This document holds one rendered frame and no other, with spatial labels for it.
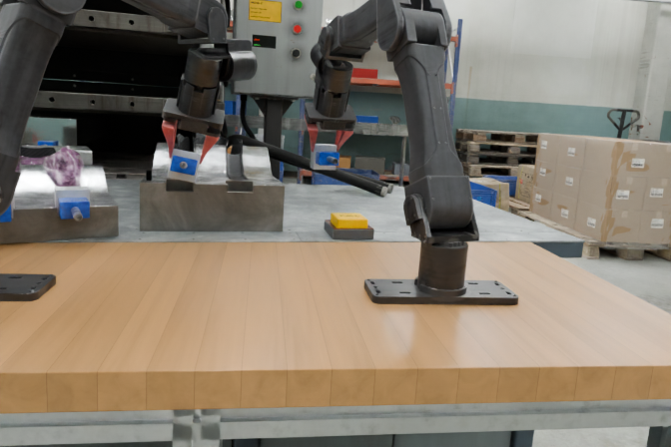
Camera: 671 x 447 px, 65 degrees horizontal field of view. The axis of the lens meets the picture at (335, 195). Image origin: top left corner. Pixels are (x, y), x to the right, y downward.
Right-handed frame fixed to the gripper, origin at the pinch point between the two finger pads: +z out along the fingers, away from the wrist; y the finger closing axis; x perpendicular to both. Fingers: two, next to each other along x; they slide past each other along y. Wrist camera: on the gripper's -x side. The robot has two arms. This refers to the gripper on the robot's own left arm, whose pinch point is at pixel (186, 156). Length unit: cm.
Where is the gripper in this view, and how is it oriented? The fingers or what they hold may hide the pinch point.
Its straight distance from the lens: 100.1
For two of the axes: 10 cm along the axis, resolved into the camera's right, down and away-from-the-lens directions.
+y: -9.5, -1.9, -2.6
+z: -3.0, 8.4, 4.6
